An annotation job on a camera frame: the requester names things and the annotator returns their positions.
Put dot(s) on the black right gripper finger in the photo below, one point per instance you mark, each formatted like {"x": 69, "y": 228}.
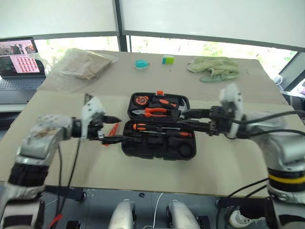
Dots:
{"x": 197, "y": 126}
{"x": 197, "y": 113}

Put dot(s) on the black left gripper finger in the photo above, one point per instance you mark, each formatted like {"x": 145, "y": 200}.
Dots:
{"x": 113, "y": 119}
{"x": 112, "y": 139}

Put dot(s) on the silver rounded robot leg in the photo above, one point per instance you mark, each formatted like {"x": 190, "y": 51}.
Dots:
{"x": 122, "y": 214}
{"x": 181, "y": 214}

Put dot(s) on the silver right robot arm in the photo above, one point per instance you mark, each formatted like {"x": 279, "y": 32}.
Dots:
{"x": 283, "y": 148}

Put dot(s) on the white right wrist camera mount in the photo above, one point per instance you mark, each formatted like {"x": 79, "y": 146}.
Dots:
{"x": 232, "y": 97}

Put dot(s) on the blue green white box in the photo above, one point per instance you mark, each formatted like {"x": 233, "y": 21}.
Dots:
{"x": 168, "y": 59}

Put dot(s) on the clear bag with beige cloth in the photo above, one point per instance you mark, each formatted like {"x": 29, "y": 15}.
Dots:
{"x": 78, "y": 66}

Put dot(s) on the teal round gadget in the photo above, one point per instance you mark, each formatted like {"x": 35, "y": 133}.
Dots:
{"x": 141, "y": 64}

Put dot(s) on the open grey laptop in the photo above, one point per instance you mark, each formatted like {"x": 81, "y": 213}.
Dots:
{"x": 19, "y": 59}

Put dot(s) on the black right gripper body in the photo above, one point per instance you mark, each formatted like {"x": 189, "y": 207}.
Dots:
{"x": 220, "y": 121}

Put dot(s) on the dark window frame post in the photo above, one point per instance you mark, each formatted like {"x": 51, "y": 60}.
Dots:
{"x": 122, "y": 23}

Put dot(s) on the orange utility knife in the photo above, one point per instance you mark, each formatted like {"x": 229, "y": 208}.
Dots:
{"x": 114, "y": 130}

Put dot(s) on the black plastic tool case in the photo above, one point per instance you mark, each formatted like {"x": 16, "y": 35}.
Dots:
{"x": 157, "y": 148}

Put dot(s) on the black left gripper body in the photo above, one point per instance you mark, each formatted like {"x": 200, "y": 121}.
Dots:
{"x": 94, "y": 133}

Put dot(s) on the orange black tape measure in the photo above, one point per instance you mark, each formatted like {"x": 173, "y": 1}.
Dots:
{"x": 141, "y": 100}

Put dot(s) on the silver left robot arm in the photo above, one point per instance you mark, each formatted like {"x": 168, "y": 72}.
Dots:
{"x": 35, "y": 143}

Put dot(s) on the pale green towel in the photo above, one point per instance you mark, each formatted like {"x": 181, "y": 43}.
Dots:
{"x": 214, "y": 65}

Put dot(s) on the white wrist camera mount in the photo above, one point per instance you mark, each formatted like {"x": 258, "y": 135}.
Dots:
{"x": 91, "y": 107}
{"x": 232, "y": 97}

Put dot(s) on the white shoe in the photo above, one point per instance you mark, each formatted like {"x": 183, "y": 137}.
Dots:
{"x": 238, "y": 218}

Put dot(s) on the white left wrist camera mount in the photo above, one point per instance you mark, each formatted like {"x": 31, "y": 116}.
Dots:
{"x": 91, "y": 107}

